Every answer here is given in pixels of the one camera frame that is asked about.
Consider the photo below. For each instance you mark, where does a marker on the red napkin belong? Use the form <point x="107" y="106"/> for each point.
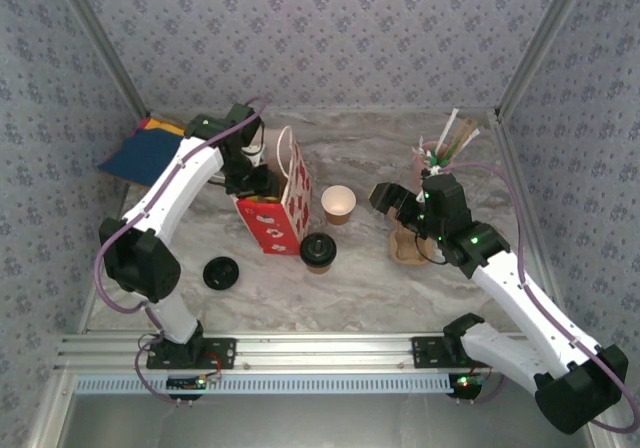
<point x="141" y="125"/>

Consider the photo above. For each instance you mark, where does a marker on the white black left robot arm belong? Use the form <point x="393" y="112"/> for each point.
<point x="170" y="193"/>

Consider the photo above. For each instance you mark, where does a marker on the white wrapped straw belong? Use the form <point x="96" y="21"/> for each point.
<point x="467" y="140"/>
<point x="448" y="128"/>

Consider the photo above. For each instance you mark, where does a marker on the yellow napkin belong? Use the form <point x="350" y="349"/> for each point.
<point x="167" y="128"/>

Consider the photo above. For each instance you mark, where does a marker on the small circuit board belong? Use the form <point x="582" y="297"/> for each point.
<point x="467" y="382"/>
<point x="187" y="382"/>

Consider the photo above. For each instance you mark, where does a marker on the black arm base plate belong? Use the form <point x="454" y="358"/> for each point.
<point x="225" y="353"/>
<point x="425" y="353"/>

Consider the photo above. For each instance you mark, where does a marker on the brown striped wrapped straw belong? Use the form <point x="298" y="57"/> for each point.
<point x="460" y="135"/>

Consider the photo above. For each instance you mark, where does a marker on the grey metal panel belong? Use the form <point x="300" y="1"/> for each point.
<point x="320" y="423"/>

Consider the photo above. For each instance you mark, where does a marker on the brown pulp cup carrier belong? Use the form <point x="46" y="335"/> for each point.
<point x="407" y="250"/>

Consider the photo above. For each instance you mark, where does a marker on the green plastic stirrer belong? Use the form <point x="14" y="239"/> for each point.
<point x="437" y="160"/>

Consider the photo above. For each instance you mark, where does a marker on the white red printed paper bag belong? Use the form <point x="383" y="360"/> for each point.
<point x="270" y="228"/>

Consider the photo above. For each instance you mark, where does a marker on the aluminium mounting rail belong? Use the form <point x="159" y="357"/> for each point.
<point x="325" y="353"/>

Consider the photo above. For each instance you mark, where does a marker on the pink metal bucket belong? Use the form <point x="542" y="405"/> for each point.
<point x="418" y="168"/>

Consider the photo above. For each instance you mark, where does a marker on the paper cup with black lid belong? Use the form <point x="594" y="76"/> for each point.
<point x="317" y="250"/>

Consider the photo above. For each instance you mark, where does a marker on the black plastic cup lid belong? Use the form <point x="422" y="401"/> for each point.
<point x="220" y="273"/>

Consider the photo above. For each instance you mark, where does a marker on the aluminium frame post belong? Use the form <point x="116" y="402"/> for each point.
<point x="545" y="43"/>
<point x="100" y="43"/>

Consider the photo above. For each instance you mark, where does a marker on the blue napkin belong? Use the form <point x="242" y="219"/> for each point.
<point x="140" y="158"/>

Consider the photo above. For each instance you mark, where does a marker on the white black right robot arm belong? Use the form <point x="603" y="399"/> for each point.
<point x="525" y="308"/>

